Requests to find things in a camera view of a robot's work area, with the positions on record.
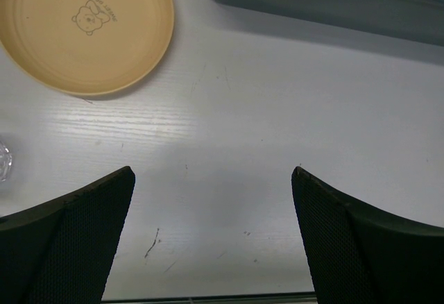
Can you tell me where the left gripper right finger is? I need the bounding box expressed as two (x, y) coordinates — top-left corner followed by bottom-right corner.
(291, 167), (443, 303)

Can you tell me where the left yellow bear plate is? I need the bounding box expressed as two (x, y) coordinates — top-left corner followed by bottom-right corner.
(1, 0), (175, 96)

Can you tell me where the clear glass cup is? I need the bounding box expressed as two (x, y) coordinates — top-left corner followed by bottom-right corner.
(0, 139), (13, 182)

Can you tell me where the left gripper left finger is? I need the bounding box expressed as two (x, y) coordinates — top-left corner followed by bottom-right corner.
(1, 166), (135, 303)

